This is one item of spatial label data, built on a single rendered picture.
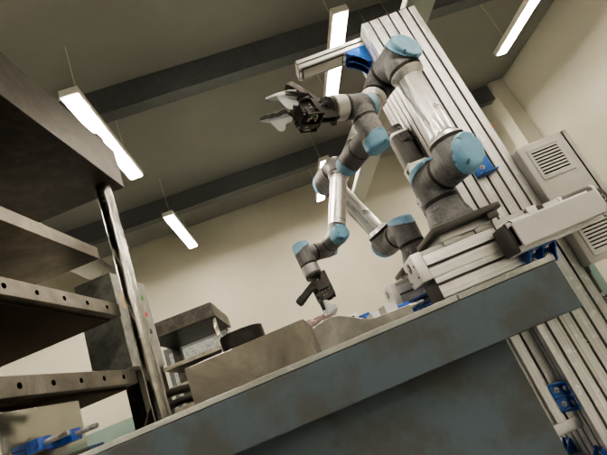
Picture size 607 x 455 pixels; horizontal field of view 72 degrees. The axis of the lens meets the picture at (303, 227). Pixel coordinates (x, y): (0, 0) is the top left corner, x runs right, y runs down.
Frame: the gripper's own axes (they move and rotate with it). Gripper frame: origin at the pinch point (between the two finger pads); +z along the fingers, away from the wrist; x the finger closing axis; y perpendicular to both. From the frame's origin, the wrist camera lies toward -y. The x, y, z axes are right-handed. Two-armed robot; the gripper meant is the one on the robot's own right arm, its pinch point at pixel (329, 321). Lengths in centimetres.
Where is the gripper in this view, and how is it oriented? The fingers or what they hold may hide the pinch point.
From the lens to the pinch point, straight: 170.5
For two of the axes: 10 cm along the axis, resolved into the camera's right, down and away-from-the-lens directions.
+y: 9.1, -4.2, 0.3
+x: 1.3, 3.5, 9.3
